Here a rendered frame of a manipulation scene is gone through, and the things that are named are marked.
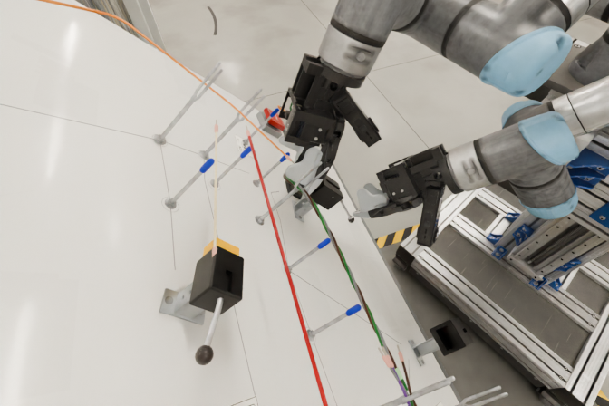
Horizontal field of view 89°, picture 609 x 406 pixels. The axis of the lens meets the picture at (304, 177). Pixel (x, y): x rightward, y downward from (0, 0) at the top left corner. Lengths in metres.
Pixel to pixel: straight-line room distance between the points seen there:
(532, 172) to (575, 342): 1.30
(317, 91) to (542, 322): 1.50
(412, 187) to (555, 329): 1.29
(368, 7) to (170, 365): 0.40
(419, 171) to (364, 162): 1.59
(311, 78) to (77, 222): 0.31
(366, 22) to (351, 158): 1.79
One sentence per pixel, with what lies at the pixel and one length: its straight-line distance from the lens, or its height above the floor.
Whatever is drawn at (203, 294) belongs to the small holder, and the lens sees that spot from 0.28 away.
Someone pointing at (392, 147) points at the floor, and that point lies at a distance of 2.29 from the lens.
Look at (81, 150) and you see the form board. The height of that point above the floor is 1.36.
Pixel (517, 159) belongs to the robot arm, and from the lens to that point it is 0.53.
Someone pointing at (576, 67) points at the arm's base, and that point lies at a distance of 1.01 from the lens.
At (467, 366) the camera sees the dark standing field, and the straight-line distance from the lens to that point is 1.77.
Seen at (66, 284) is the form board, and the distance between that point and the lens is 0.32.
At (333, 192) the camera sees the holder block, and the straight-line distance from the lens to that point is 0.56.
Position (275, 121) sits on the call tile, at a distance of 0.74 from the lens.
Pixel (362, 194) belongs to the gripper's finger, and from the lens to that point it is 0.61.
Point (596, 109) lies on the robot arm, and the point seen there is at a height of 1.29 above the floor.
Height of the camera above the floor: 1.61
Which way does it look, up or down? 53 degrees down
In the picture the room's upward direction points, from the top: straight up
